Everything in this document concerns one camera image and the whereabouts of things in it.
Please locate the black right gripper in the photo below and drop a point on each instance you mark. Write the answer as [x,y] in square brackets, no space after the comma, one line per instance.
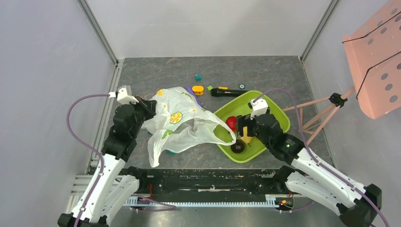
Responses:
[248,126]

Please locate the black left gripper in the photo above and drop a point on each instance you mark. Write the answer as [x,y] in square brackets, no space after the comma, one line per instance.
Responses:
[149,106]

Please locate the red fake apple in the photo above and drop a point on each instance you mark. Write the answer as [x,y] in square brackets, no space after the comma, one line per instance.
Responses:
[231,122]

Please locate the yellow fake pear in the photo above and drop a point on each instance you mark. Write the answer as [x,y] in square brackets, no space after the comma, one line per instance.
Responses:
[245,138]

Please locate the dark purple fake fruit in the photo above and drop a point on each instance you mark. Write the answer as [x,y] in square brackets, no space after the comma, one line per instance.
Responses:
[238,147]

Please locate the white plastic bag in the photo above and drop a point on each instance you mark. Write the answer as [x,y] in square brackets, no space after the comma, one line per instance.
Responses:
[181,123]

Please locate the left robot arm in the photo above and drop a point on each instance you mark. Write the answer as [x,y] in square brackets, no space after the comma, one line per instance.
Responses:
[112,184]

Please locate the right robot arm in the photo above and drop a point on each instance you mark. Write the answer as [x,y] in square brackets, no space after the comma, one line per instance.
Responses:
[356,204]

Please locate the blue poker chip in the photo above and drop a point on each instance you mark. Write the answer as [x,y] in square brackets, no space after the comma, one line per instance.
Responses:
[241,86]

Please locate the black marker pen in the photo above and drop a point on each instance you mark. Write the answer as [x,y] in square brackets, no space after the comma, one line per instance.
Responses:
[217,92]

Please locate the teal block near base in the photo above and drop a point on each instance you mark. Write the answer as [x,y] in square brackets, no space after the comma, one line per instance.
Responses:
[170,152]

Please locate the purple toy eggplant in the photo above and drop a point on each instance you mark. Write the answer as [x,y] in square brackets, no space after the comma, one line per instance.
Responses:
[189,89]

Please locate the yellow oval toy piece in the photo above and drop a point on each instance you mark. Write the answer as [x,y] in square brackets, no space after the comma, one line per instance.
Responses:
[198,90]

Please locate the teal cube block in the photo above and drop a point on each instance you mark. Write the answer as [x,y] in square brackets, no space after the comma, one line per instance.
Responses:
[198,77]

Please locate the pink music stand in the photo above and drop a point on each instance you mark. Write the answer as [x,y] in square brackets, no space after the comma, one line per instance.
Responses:
[358,53]

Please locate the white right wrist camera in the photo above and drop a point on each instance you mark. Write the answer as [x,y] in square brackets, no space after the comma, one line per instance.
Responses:
[258,106]

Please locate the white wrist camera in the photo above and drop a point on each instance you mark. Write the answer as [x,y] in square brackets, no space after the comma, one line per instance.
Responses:
[124,95]
[258,106]

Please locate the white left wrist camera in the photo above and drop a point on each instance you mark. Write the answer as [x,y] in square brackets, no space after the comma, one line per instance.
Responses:
[124,95]

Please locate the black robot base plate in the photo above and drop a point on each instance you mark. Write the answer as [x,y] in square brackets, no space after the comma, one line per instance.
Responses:
[250,181]

